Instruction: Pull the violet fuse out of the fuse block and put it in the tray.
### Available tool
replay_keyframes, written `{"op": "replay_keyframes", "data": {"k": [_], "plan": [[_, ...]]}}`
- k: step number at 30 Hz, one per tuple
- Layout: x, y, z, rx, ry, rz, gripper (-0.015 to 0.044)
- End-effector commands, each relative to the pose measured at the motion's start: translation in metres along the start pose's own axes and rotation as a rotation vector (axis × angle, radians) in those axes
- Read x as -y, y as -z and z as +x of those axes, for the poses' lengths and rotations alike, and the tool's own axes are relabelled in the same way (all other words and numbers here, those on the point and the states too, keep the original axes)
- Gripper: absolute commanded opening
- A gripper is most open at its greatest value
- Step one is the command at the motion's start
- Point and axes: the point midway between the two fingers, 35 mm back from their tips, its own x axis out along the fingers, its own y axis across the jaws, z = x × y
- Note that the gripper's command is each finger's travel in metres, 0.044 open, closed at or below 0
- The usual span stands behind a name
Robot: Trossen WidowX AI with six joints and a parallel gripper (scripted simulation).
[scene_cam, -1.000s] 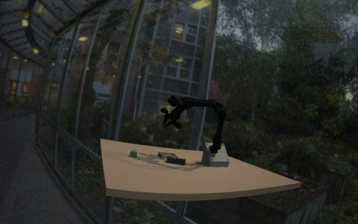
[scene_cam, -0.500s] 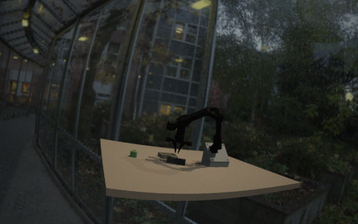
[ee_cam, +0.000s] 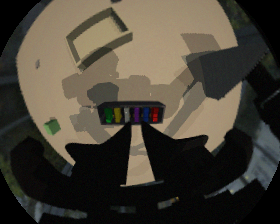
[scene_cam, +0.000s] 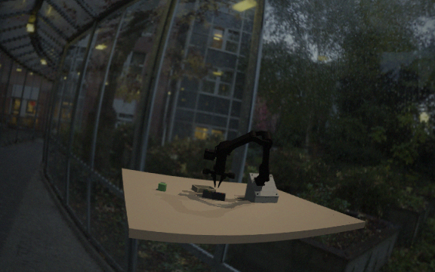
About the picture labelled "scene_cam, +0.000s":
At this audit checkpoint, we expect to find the small green cube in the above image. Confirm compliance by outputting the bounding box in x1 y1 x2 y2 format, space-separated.
158 182 167 192

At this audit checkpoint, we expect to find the beige shallow rectangular tray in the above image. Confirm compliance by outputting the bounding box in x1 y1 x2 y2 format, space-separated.
192 184 216 193

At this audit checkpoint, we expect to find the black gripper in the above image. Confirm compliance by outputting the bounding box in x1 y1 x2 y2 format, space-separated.
202 162 236 188

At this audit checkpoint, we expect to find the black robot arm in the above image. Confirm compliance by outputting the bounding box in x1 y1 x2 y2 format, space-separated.
203 130 273 186

